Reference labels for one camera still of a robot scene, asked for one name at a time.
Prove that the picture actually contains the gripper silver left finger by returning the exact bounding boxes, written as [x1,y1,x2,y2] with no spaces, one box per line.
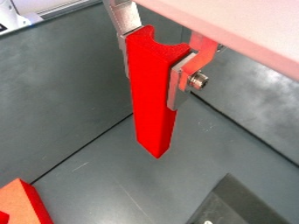
[102,0,142,73]

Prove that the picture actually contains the dark grey curved holder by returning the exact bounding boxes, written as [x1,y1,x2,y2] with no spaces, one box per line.
[185,173,291,224]

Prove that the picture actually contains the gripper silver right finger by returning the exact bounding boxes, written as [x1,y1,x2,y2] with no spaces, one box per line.
[166,31,218,111]

